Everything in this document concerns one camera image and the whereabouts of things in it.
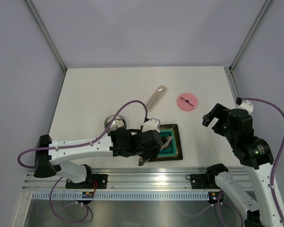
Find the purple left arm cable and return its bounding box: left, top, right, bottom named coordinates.
left=17, top=100, right=149, bottom=224

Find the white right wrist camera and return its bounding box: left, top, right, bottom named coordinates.
left=236, top=97, right=254, bottom=114

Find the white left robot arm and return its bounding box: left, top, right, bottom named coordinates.
left=34, top=128, right=162, bottom=188

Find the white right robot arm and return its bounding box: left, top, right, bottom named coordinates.
left=202, top=101, right=284, bottom=227

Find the right aluminium frame post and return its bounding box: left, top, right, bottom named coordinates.
left=229, top=0, right=274, bottom=73

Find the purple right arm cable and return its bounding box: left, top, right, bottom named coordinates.
left=179, top=97, right=284, bottom=227

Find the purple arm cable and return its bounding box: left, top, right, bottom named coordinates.
left=17, top=100, right=149, bottom=224
left=179, top=97, right=284, bottom=227

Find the left aluminium frame post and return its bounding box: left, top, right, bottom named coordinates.
left=23, top=0, right=67, bottom=74

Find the aluminium frame post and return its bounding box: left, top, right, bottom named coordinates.
left=229, top=0, right=274, bottom=73
left=23, top=0, right=67, bottom=74

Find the black teal square plate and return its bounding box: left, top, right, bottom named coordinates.
left=156, top=124, right=183, bottom=162

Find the black round steel lunch box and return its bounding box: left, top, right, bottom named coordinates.
left=104, top=115, right=127, bottom=131

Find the aluminium mounting rail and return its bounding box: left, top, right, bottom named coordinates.
left=22, top=167, right=280, bottom=192

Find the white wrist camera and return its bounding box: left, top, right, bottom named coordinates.
left=142, top=118, right=160, bottom=132
left=236, top=97, right=254, bottom=114

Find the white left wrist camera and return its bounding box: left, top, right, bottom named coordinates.
left=142, top=118, right=160, bottom=132

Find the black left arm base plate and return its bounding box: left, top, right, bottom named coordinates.
left=65, top=174, right=108, bottom=189

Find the white slotted cable duct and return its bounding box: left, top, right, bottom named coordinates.
left=32, top=191, right=209, bottom=201

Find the pink round lid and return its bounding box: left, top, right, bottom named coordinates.
left=176, top=93, right=198, bottom=112

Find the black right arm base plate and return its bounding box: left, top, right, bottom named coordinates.
left=190, top=174, right=212, bottom=189

